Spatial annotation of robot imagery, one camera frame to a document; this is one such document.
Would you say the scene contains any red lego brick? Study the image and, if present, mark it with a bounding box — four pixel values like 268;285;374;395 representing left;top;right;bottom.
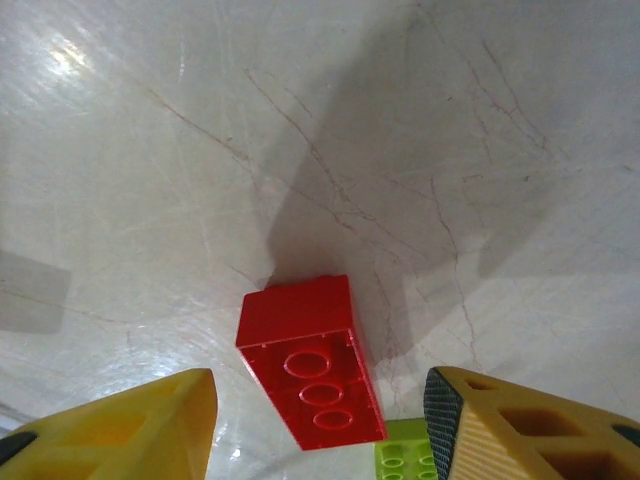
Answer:
234;273;387;452

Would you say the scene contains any green lego brick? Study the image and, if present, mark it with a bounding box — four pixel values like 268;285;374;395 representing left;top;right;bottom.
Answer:
373;418;441;480

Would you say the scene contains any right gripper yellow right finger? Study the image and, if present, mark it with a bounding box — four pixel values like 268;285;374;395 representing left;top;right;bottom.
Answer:
423;365;640;480

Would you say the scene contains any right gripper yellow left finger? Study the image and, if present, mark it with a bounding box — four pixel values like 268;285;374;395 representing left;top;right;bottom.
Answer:
0;368;220;480

